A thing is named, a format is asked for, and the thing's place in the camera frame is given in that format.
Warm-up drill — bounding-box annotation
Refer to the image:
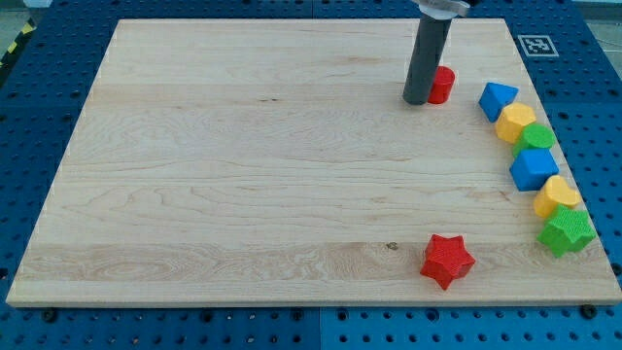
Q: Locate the red star block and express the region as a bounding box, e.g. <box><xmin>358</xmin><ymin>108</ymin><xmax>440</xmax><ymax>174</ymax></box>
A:
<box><xmin>420</xmin><ymin>234</ymin><xmax>476</xmax><ymax>290</ymax></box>

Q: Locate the blue triangle block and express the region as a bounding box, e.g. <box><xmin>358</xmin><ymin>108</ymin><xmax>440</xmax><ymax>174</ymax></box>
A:
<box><xmin>478</xmin><ymin>82</ymin><xmax>519</xmax><ymax>123</ymax></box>

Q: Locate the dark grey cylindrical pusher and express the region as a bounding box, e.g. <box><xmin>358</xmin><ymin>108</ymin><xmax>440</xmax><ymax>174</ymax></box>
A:
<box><xmin>402</xmin><ymin>14</ymin><xmax>452</xmax><ymax>105</ymax></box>

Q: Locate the green cylinder block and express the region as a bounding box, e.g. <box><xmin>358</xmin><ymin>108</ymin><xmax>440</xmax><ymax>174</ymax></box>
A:
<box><xmin>512</xmin><ymin>123</ymin><xmax>557</xmax><ymax>158</ymax></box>

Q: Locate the yellow hexagon block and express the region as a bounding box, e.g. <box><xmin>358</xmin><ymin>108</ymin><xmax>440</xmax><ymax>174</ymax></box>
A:
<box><xmin>495</xmin><ymin>102</ymin><xmax>536</xmax><ymax>144</ymax></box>

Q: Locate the yellow heart block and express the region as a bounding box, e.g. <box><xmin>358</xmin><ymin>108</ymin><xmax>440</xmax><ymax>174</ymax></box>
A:
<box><xmin>534</xmin><ymin>175</ymin><xmax>581</xmax><ymax>218</ymax></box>

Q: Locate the white fiducial marker tag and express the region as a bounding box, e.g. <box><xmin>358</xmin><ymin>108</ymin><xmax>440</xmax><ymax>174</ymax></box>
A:
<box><xmin>518</xmin><ymin>35</ymin><xmax>559</xmax><ymax>57</ymax></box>

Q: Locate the blue cube block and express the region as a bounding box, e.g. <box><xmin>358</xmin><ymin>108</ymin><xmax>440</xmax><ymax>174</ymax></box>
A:
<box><xmin>509</xmin><ymin>149</ymin><xmax>559</xmax><ymax>192</ymax></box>

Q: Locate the black yellow hazard tape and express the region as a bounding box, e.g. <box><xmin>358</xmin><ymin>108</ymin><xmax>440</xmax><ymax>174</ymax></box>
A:
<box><xmin>1</xmin><ymin>18</ymin><xmax>37</xmax><ymax>69</ymax></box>

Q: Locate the light wooden board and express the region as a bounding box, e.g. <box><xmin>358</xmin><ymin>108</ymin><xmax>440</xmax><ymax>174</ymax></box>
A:
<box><xmin>7</xmin><ymin>18</ymin><xmax>621</xmax><ymax>308</ymax></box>

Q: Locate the green star block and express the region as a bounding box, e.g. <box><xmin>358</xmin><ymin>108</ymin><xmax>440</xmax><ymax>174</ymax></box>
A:
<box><xmin>536</xmin><ymin>205</ymin><xmax>597</xmax><ymax>258</ymax></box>

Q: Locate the red cylinder block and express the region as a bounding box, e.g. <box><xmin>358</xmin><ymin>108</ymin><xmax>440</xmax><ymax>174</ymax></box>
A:
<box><xmin>428</xmin><ymin>65</ymin><xmax>456</xmax><ymax>104</ymax></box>

